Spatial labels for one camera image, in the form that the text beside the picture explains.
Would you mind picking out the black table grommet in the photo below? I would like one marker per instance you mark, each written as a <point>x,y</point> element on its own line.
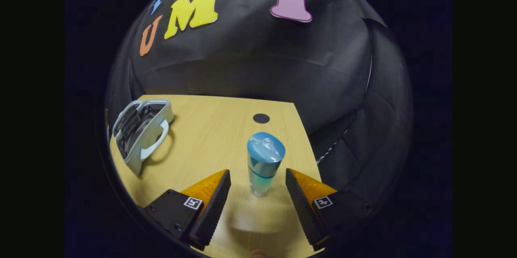
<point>261,118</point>

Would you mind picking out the blue clear lotion bottle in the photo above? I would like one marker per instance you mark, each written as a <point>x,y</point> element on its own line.
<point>264,157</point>

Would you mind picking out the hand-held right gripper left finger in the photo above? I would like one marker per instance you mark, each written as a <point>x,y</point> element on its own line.
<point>214,209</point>

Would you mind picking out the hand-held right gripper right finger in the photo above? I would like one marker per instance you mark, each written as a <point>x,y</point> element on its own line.
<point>303,209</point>

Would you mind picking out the black backdrop cloth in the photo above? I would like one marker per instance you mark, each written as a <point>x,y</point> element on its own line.
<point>250,56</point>

